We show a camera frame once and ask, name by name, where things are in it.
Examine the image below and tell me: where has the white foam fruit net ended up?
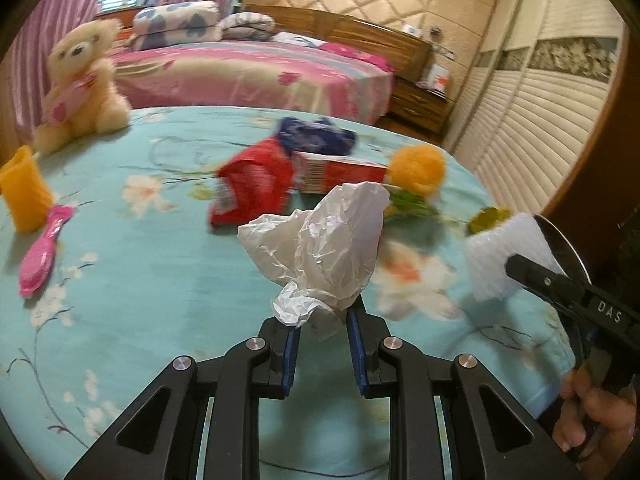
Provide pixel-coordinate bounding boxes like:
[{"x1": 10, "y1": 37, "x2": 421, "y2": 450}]
[{"x1": 464, "y1": 214, "x2": 565, "y2": 302}]

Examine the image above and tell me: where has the orange foam fruit net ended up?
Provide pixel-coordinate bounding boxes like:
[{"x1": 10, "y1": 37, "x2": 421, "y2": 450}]
[{"x1": 386, "y1": 144, "x2": 446, "y2": 198}]

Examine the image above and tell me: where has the white plastic bag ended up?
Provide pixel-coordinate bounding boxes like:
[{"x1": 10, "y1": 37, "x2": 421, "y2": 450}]
[{"x1": 238, "y1": 181, "x2": 390, "y2": 340}]

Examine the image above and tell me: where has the red snack packet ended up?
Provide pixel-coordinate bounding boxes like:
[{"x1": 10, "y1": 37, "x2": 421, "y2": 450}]
[{"x1": 209, "y1": 136, "x2": 294, "y2": 226}]

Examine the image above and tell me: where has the yellow snack wrapper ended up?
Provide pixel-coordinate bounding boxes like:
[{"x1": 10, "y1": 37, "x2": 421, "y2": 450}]
[{"x1": 466, "y1": 206, "x2": 512, "y2": 235}]

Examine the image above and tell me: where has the green drink pouch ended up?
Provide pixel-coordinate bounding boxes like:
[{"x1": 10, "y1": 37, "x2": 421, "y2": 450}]
[{"x1": 384, "y1": 184, "x2": 440, "y2": 222}]

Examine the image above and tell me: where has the person's right hand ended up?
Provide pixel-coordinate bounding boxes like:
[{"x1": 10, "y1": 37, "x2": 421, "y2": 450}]
[{"x1": 552, "y1": 365, "x2": 637, "y2": 479}]

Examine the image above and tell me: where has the teal floral bedsheet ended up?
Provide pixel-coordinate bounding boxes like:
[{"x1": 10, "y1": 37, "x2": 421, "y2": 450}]
[{"x1": 1, "y1": 106, "x2": 575, "y2": 479}]

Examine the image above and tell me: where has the pink hairbrush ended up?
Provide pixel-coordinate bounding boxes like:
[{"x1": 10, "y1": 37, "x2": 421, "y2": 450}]
[{"x1": 18, "y1": 205, "x2": 75, "y2": 298}]

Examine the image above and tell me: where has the wooden nightstand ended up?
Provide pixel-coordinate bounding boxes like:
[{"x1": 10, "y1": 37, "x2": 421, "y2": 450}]
[{"x1": 390, "y1": 77, "x2": 448, "y2": 136}]

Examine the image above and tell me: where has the white box on nightstand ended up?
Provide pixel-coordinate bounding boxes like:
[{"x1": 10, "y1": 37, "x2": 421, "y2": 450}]
[{"x1": 426, "y1": 63, "x2": 450, "y2": 94}]

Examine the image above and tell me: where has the white louvered wardrobe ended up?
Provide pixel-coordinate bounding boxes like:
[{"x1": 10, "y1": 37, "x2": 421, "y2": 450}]
[{"x1": 444, "y1": 0, "x2": 625, "y2": 214}]

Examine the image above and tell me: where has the orange foam cup net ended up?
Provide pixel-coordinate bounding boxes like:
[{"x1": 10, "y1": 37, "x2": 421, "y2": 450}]
[{"x1": 0, "y1": 145, "x2": 53, "y2": 234}]

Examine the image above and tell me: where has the red white cigarette box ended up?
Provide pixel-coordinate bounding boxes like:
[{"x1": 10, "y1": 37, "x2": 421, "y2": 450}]
[{"x1": 292, "y1": 152, "x2": 386, "y2": 195}]

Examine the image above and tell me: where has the wooden headboard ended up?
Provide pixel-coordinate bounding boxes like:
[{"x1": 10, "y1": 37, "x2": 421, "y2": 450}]
[{"x1": 246, "y1": 4, "x2": 432, "y2": 81}]

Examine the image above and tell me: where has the dark blue crumpled wrapper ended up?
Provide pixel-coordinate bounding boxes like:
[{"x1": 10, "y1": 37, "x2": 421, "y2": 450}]
[{"x1": 274, "y1": 117, "x2": 357, "y2": 156}]

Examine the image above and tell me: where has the pink pillow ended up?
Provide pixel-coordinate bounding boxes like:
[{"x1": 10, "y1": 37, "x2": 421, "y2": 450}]
[{"x1": 319, "y1": 42, "x2": 395, "y2": 73}]

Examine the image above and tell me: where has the cream teddy bear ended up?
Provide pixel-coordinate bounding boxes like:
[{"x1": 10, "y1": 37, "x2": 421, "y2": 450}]
[{"x1": 32, "y1": 18, "x2": 131, "y2": 156}]

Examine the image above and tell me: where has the pink floral bed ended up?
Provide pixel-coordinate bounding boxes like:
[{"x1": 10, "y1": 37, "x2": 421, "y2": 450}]
[{"x1": 112, "y1": 40, "x2": 394, "y2": 125}]

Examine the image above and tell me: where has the white pillow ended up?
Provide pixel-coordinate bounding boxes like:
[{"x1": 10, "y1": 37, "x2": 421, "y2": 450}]
[{"x1": 270, "y1": 32, "x2": 326, "y2": 49}]

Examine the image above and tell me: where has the folded grey white quilt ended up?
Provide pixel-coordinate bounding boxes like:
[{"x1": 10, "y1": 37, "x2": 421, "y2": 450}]
[{"x1": 131, "y1": 0, "x2": 222, "y2": 51}]

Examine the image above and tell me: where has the folded striped blanket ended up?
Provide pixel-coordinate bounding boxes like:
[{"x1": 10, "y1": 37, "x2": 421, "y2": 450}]
[{"x1": 217, "y1": 12, "x2": 276, "y2": 41}]

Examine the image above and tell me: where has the pink curtain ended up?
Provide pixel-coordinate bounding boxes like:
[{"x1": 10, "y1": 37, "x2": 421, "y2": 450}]
[{"x1": 6, "y1": 0, "x2": 246, "y2": 137}]

